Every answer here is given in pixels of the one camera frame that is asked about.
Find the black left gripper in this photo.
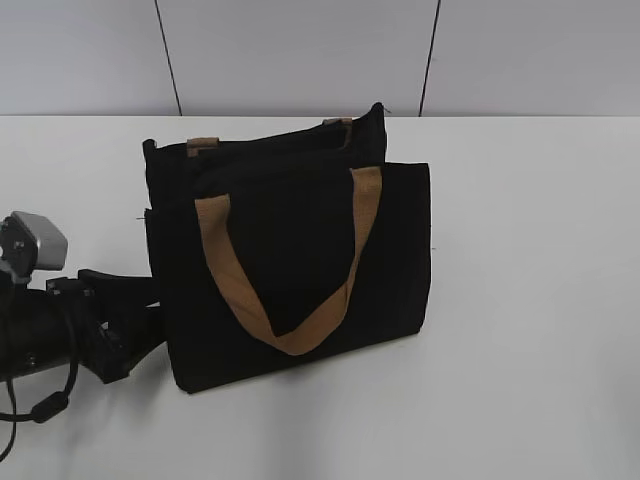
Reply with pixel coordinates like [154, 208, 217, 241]
[46, 269, 165, 384]

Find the black canvas tote bag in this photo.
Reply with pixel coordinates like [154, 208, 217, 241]
[142, 103, 431, 394]

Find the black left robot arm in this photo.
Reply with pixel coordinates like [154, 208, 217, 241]
[1, 269, 166, 384]

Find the black left camera cable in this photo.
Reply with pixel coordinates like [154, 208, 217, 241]
[0, 294, 79, 474]

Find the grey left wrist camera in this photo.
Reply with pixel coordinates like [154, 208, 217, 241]
[1, 211, 68, 285]

